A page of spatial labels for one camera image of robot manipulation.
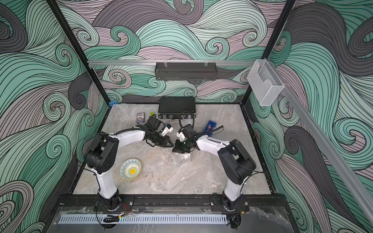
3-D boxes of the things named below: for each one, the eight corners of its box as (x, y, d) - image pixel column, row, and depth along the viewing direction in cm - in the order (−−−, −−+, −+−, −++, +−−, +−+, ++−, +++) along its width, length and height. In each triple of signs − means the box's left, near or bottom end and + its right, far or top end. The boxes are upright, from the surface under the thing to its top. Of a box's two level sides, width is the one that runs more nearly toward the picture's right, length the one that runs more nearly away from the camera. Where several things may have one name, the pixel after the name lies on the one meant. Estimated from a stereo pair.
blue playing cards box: (137, 124, 109) (136, 122, 108) (137, 114, 116) (136, 112, 114) (145, 123, 110) (144, 121, 108) (144, 113, 116) (144, 111, 115)
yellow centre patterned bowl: (120, 180, 82) (117, 178, 79) (125, 161, 90) (122, 158, 86) (140, 180, 82) (138, 178, 79) (144, 161, 90) (142, 158, 86)
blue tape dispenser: (203, 134, 103) (205, 128, 98) (208, 125, 108) (209, 120, 103) (211, 137, 102) (212, 131, 97) (215, 128, 107) (216, 122, 101)
